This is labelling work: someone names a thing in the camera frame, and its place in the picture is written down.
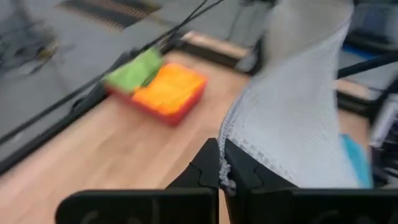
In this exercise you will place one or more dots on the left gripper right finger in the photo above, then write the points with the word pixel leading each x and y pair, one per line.
pixel 245 177

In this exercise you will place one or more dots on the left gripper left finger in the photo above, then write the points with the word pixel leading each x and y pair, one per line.
pixel 202 174

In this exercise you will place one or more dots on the grey microfiber towel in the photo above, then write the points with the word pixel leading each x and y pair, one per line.
pixel 289 109

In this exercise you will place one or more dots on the orange microfiber towel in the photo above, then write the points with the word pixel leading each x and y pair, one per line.
pixel 169 88

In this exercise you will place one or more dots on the blue microfiber towel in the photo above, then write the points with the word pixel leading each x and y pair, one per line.
pixel 357 161

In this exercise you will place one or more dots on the bright green microfiber towel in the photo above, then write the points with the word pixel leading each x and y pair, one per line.
pixel 136 73

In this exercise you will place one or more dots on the red plastic tray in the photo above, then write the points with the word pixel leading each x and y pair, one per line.
pixel 177 116

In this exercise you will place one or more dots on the short white bar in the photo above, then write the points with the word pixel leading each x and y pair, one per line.
pixel 385 121

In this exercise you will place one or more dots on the hazard-striped black floor mat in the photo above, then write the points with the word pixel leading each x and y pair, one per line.
pixel 109 11

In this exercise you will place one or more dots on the black metal table frame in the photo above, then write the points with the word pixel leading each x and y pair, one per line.
pixel 77 112

